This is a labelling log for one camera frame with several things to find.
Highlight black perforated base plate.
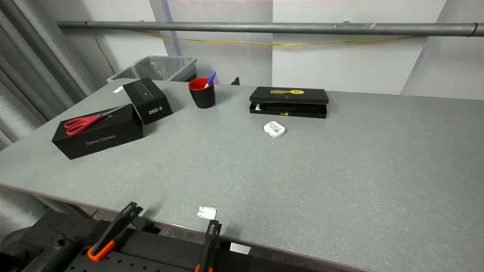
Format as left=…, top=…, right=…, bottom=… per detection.
left=0, top=209, right=350, bottom=272

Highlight small white box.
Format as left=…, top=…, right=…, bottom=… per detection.
left=262, top=120, right=288, bottom=140

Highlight flat black box yellow label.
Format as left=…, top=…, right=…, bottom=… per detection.
left=249, top=87, right=330, bottom=120

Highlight grey metal pipe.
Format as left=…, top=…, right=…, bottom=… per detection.
left=57, top=20, right=484, bottom=38

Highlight red and black mug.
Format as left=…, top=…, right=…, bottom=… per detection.
left=188, top=78, right=217, bottom=111

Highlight long black box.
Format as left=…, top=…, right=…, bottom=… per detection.
left=52, top=103, right=146, bottom=161

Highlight grey plastic bin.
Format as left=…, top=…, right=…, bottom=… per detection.
left=107, top=55, right=199, bottom=85

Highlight small black box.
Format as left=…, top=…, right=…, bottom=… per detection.
left=122, top=76, right=175, bottom=126

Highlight red scissors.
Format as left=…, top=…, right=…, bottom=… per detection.
left=64, top=106, right=122, bottom=138

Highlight white label sticker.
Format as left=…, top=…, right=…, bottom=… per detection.
left=229, top=242, right=253, bottom=256

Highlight white tape piece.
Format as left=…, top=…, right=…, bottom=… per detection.
left=197, top=206, right=219, bottom=221

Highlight orange black clamp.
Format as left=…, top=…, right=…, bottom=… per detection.
left=194, top=220, right=225, bottom=272
left=85, top=202, right=146, bottom=264

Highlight grey curtain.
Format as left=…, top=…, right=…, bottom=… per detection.
left=0, top=0, right=95, bottom=153

